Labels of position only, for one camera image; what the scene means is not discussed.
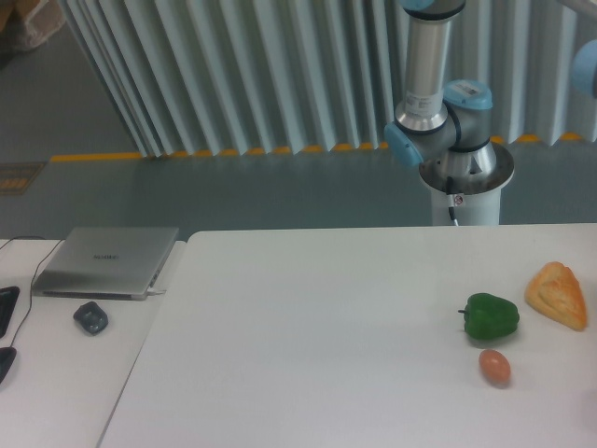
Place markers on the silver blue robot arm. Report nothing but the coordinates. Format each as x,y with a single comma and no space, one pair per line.
429,84

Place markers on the green bell pepper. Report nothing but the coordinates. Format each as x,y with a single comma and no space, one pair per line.
488,317

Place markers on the white folding screen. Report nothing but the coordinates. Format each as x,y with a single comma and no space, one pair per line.
214,76

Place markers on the silver closed laptop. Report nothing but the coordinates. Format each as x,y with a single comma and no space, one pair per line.
115,263

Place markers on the dark grey computer mouse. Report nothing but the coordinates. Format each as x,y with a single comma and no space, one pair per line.
91,318

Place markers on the brown egg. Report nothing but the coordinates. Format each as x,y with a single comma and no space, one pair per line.
494,366

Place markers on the orange bread loaf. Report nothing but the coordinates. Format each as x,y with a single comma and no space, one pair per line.
556,293

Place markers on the black keyboard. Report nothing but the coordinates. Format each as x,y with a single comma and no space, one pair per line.
8,299

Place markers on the black object at edge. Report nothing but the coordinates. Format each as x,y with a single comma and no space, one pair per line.
7,358

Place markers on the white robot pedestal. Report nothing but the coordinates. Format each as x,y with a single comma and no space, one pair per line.
465,188

